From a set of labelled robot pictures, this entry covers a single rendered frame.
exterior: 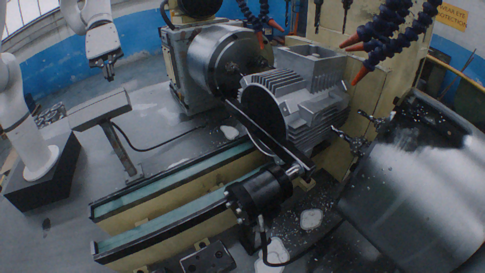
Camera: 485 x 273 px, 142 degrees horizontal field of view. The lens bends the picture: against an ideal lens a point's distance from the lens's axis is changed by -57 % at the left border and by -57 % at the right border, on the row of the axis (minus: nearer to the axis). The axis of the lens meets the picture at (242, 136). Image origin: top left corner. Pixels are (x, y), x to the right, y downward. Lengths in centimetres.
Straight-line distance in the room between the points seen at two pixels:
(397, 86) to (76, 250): 96
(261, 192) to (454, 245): 25
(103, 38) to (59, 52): 584
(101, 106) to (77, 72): 585
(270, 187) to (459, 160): 23
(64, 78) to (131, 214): 620
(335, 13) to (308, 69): 29
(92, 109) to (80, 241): 37
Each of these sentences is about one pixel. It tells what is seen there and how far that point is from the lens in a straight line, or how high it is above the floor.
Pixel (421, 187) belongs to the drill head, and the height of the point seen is 111.
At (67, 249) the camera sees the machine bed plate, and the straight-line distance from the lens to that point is 68.
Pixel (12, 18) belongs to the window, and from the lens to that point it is 722.
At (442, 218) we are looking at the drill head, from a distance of 25.
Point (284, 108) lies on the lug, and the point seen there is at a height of 108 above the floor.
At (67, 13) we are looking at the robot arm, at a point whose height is 133.
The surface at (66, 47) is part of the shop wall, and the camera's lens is 631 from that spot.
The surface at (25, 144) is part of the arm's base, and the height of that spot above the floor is 102.
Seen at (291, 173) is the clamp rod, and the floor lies 102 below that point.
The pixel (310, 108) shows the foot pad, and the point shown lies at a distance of 34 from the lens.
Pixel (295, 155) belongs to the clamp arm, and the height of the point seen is 103.
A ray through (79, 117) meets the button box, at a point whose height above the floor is 106.
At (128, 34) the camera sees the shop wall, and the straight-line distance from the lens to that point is 583.
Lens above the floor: 124
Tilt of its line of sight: 40 degrees down
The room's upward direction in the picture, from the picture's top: 2 degrees counter-clockwise
